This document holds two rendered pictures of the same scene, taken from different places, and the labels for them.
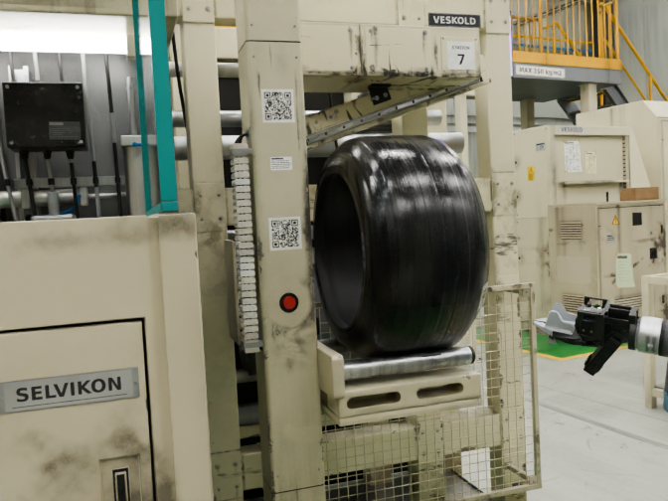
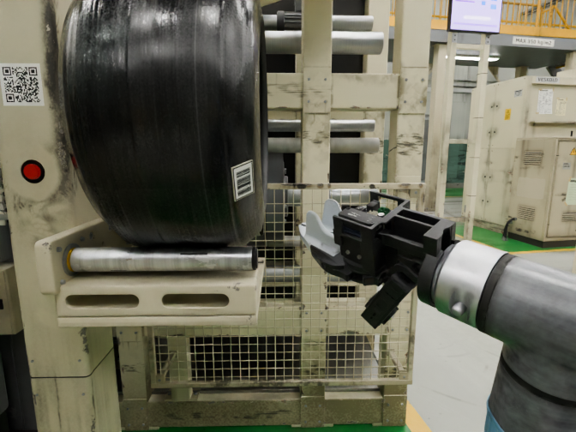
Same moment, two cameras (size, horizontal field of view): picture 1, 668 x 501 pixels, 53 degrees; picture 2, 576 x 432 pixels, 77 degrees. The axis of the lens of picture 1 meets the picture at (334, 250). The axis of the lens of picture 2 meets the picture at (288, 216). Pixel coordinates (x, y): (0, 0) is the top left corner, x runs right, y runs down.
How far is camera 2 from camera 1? 1.14 m
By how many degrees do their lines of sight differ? 18
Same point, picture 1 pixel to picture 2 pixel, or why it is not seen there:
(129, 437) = not seen: outside the picture
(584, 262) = (539, 183)
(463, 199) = (198, 21)
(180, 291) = not seen: outside the picture
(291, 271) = (33, 134)
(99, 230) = not seen: outside the picture
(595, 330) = (363, 256)
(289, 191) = (23, 29)
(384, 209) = (68, 33)
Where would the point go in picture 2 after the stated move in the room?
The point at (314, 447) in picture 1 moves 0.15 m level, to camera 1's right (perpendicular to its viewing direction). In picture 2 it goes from (73, 337) to (133, 348)
